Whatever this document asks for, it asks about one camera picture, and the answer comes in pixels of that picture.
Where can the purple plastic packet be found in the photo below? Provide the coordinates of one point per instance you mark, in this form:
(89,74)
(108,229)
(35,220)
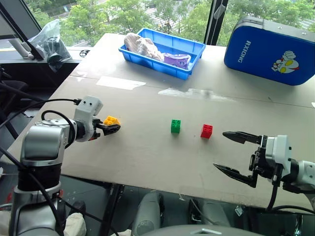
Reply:
(177,60)

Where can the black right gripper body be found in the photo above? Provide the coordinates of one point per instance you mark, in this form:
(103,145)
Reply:
(262,163)

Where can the blue cartoon carrying case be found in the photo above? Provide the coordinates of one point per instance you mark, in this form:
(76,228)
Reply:
(265,54)

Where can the white tube fitting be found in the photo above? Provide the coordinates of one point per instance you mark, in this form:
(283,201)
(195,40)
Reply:
(21,48)

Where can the green toy brick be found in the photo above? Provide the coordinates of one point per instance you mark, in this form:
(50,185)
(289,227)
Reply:
(175,126)

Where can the black table leg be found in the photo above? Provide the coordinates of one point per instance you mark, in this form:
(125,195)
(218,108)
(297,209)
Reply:
(110,209)

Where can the grey robot torso top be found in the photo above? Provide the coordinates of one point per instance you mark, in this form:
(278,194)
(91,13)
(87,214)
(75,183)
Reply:
(197,231)

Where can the clear bag with black parts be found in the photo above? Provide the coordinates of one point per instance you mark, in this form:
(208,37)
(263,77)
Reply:
(53,48)

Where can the red toy brick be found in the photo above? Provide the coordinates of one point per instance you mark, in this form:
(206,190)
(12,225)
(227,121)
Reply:
(206,130)

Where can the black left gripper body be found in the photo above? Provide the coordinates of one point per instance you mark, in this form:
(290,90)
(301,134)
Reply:
(97,131)

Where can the black window pillar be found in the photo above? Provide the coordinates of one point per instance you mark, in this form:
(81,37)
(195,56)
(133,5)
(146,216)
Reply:
(213,24)

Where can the white pink crumpled cloth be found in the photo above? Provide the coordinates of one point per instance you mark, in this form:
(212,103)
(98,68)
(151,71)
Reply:
(144,46)

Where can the grey rounded robot leg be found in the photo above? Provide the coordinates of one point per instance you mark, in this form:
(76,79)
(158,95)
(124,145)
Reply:
(147,214)
(214,212)

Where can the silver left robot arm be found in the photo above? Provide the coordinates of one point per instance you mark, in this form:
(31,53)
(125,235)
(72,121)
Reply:
(40,142)

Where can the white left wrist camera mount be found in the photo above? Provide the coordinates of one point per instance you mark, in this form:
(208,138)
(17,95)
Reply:
(88,108)

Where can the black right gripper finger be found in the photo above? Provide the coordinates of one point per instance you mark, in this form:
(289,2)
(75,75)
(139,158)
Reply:
(236,174)
(240,136)

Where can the black slanted frame bar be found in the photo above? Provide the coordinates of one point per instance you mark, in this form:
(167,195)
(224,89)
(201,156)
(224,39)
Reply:
(23,32)

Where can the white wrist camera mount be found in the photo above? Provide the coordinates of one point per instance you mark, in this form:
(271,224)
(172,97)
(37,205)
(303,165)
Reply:
(88,108)
(283,152)

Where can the blue plastic bin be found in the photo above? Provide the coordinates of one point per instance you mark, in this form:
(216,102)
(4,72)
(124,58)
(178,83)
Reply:
(152,64)

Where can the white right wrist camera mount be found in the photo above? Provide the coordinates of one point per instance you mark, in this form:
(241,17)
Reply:
(283,152)

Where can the yellow toy brick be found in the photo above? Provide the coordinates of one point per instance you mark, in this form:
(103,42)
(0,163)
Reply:
(112,120)

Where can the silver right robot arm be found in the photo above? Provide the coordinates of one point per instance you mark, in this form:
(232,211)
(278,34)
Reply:
(304,174)

